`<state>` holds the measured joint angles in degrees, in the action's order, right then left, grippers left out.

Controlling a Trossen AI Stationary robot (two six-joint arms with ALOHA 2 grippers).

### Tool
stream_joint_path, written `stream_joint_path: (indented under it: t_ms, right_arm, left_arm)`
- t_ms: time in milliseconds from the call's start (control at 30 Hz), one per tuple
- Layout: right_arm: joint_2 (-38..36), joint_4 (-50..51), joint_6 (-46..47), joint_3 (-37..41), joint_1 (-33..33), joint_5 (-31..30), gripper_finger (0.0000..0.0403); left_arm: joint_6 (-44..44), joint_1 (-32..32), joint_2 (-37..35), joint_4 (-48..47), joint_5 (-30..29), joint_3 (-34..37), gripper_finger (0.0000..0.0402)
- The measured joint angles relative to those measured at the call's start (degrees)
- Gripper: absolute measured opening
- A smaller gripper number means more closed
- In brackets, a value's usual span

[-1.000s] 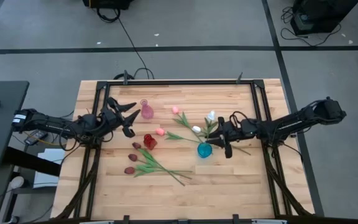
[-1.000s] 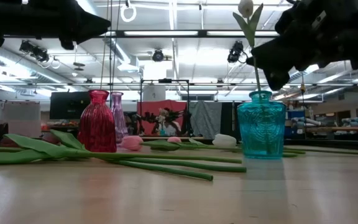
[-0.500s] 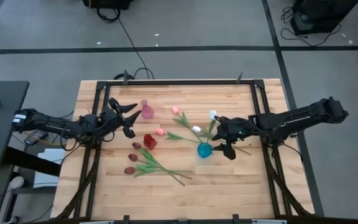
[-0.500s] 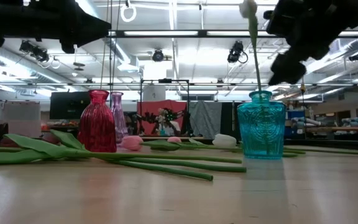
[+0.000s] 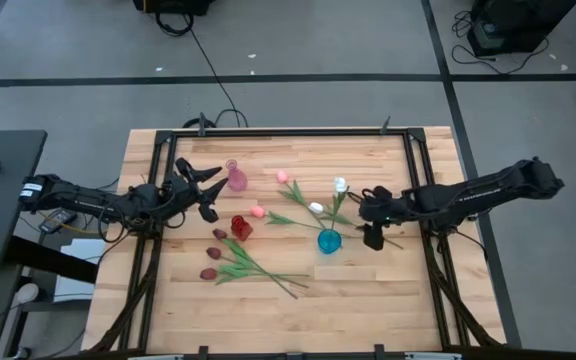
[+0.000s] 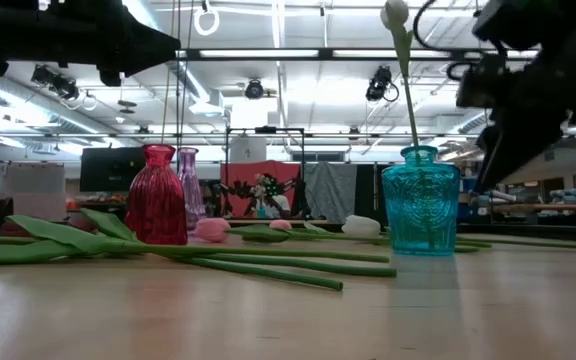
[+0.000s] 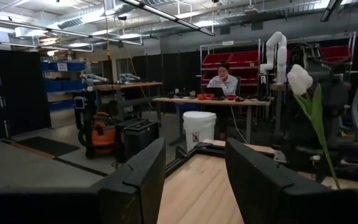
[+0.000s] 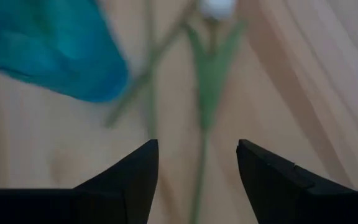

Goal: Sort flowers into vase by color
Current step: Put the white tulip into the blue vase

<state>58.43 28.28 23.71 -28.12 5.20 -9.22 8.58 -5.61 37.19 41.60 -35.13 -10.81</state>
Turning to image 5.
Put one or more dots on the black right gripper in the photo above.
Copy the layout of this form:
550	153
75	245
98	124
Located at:
383	207

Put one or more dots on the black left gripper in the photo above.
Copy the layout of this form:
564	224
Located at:
180	195

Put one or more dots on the slim pink glass vase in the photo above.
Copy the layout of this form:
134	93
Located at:
237	181

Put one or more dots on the white artificial tulip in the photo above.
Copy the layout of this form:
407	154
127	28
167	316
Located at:
340	184
316	207

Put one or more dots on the turquoise embossed glass vase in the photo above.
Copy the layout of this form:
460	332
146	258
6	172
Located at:
329	241

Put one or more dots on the dark red artificial tulip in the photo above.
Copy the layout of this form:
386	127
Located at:
219	233
208	273
213	253

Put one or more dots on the red ribbed glass vase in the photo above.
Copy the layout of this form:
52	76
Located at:
241	227

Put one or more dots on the pink artificial tulip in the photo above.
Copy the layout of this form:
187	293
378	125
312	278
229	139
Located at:
282	176
257	211

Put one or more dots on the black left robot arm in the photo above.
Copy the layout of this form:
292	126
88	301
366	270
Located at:
78	200

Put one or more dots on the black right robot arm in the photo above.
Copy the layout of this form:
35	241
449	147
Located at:
493	192

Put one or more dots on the black power adapter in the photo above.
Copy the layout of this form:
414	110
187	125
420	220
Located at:
58	218

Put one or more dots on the black desk leg beam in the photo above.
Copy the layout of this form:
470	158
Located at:
48	260

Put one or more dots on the black equipment box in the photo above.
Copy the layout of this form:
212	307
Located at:
173	5

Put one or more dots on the white round object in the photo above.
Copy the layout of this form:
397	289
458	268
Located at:
27	292

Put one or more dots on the large black equipment case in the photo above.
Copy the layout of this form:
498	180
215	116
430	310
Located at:
513	25

